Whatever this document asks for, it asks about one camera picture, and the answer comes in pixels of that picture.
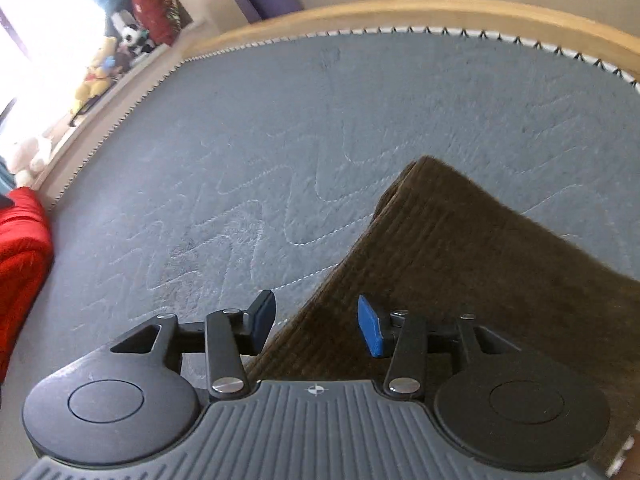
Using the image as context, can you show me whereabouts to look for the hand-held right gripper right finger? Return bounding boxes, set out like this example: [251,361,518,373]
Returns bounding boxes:
[357,295,507,402]

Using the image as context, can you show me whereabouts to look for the brown corduroy pants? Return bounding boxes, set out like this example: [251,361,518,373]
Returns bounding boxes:
[244,155,640,477]

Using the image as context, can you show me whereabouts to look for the white plush toy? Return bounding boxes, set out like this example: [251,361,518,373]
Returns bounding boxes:
[9,135,54,187]

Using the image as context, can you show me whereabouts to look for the red printed cushion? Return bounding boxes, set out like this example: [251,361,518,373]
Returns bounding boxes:
[130,0,194,46]

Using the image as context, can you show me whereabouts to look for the panda plush toy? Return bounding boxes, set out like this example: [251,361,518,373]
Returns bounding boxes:
[117,23,157,57]

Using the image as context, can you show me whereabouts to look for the wooden bed frame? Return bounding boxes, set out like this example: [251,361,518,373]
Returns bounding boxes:
[179,0,640,84]

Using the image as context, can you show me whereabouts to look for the grey quilted mattress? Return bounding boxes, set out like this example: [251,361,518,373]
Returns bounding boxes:
[0,27,640,480]

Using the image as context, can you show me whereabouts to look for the red folded blanket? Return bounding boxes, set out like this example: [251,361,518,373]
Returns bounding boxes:
[0,186,55,382]

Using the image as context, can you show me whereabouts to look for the white window sill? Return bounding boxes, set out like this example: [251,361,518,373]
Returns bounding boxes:
[36,19,208,207]

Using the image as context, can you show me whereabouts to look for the yellow bear plush toy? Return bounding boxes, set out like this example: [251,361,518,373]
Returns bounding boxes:
[69,35,127,114]

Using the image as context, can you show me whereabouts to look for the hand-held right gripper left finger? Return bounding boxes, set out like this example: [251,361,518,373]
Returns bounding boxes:
[110,289,277,401]

